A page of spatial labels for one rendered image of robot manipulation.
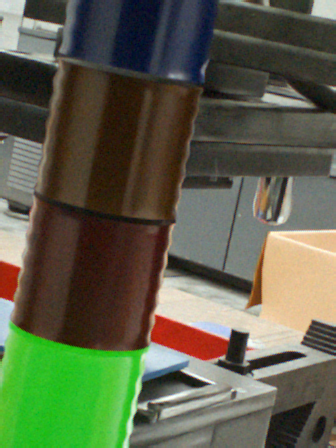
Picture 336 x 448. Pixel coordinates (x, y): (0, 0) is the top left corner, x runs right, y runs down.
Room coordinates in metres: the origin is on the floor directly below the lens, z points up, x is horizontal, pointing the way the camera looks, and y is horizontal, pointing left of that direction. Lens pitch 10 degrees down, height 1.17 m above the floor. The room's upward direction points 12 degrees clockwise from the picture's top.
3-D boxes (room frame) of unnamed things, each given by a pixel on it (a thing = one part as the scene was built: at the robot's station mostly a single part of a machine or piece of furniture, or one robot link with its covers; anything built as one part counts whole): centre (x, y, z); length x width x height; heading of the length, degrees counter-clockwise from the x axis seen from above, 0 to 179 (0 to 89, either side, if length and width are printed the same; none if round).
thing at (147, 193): (0.33, 0.02, 1.14); 0.04 x 0.04 x 0.03
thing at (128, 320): (0.33, 0.02, 1.10); 0.04 x 0.04 x 0.03
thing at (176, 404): (0.61, -0.02, 0.98); 0.07 x 0.01 x 0.03; 150
